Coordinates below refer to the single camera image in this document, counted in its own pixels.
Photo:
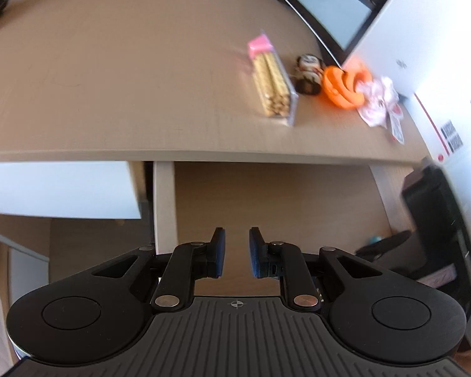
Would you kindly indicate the small doll figurine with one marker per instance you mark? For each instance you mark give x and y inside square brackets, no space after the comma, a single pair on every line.
[308,72]

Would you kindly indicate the white narrow desk drawer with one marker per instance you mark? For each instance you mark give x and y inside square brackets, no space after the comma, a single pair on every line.
[55,188]

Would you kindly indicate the white wide desk drawer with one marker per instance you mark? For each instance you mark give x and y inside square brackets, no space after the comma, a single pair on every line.
[267,196]

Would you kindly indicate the biscuit stick pack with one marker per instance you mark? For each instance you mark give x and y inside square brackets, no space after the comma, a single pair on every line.
[271,82]

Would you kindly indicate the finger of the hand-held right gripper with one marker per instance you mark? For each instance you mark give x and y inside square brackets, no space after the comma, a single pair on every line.
[392,253]

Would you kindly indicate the orange plastic toy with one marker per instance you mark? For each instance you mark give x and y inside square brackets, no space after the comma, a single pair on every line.
[343,86]

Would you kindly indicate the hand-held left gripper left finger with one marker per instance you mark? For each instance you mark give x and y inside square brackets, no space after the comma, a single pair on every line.
[219,253]

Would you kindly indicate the white computer case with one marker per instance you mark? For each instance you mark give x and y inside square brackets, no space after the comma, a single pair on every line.
[396,19]

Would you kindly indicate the white pink packet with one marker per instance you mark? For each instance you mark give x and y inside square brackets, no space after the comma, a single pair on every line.
[380,106]

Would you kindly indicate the white red wall leaflet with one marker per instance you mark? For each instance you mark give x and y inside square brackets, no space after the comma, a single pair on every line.
[459,125]

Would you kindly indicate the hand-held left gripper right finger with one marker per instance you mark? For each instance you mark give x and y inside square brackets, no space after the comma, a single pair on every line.
[254,253]

